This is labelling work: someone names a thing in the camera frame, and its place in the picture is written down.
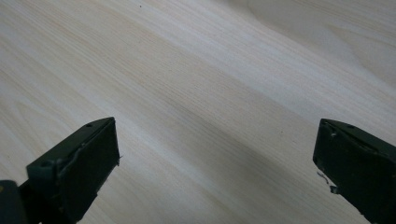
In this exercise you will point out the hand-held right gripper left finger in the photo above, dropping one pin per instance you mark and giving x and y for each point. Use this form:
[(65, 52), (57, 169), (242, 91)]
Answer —
[(77, 168)]

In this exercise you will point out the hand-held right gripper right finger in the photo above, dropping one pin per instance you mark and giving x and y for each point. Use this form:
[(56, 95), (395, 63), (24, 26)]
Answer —
[(358, 165)]

